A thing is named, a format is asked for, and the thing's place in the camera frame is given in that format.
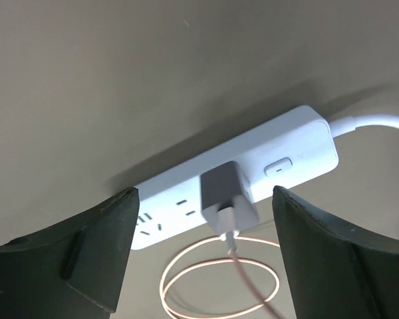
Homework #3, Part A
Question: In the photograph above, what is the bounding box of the grey usb wall adapter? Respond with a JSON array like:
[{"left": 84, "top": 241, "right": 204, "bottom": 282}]
[{"left": 200, "top": 161, "right": 259, "bottom": 239}]

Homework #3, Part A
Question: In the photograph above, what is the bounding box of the pink usb cable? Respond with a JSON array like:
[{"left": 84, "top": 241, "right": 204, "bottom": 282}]
[{"left": 159, "top": 229, "right": 282, "bottom": 319}]

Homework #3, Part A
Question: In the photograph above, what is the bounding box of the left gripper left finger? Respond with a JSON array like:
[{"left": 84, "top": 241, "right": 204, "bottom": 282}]
[{"left": 0, "top": 187, "right": 139, "bottom": 318}]

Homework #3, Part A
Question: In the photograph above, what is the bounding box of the light blue power strip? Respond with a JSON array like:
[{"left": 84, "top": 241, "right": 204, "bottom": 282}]
[{"left": 132, "top": 105, "right": 399, "bottom": 250}]

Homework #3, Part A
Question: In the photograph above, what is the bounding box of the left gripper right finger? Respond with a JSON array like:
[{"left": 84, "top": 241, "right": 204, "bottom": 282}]
[{"left": 272, "top": 186, "right": 399, "bottom": 318}]

